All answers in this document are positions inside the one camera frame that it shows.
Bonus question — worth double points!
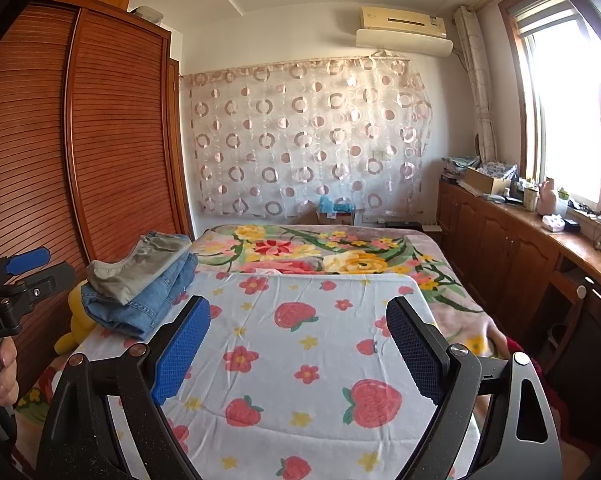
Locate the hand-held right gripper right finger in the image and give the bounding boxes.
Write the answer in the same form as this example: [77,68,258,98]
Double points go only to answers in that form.
[385,296,566,480]

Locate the long wooden cabinet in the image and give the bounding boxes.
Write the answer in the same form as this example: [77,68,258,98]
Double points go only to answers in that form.
[437,180,601,361]

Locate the wooden framed window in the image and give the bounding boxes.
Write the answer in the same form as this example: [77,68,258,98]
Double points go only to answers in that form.
[500,0,601,241]

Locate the pink white figurine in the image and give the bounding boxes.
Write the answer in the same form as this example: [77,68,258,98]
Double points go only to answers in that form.
[537,177,556,213]

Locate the pale patterned window curtain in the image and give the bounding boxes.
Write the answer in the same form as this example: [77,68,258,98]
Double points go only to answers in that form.
[453,6,498,163]

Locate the white air conditioner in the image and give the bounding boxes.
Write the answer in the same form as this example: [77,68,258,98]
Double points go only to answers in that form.
[359,6,447,36]

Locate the white air deflector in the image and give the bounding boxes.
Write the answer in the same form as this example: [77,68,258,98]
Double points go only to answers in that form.
[355,27,453,57]

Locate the wooden slatted wardrobe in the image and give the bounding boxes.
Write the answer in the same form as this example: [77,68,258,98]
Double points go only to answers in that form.
[0,0,196,411]

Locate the blue denim jeans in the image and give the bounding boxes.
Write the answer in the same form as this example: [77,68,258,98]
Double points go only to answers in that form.
[82,252,198,341]

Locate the pink floral blanket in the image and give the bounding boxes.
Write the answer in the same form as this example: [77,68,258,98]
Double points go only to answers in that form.
[18,224,511,411]

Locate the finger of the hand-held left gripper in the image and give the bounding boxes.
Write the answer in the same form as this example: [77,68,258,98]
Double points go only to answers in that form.
[0,247,51,286]
[10,262,76,313]

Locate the red cloth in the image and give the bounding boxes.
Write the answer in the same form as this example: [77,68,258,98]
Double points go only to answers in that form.
[500,335,571,411]

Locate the olive green pants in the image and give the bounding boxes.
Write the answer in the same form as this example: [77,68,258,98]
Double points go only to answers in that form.
[87,232,192,305]

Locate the grey box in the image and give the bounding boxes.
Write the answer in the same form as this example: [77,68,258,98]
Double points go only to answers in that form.
[130,6,164,23]

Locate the white strawberry print blanket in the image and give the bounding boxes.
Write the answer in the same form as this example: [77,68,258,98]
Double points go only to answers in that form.
[68,272,481,480]

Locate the small cardboard box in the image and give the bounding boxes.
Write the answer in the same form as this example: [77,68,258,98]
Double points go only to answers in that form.
[316,208,356,226]

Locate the cluttered pile of papers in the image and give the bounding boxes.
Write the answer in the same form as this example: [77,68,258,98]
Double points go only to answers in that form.
[440,156,481,183]

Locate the open cardboard box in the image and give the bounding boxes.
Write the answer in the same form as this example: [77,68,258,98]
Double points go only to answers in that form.
[463,167,511,196]

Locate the yellow plush toy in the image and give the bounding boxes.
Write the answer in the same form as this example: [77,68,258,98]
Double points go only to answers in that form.
[54,285,101,356]

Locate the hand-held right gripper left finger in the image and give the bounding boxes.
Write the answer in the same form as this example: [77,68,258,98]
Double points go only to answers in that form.
[35,295,212,480]

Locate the person's left hand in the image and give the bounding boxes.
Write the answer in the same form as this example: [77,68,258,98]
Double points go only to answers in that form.
[0,340,20,406]

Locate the patterned folded cloth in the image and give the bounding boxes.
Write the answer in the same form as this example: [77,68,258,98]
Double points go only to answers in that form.
[480,160,518,178]

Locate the sheer circle pattern curtain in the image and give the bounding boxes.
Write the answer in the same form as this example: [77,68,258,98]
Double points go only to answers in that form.
[180,55,433,221]

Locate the blue plastic bag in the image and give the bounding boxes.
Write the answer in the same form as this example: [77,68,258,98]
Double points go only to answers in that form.
[317,196,356,213]

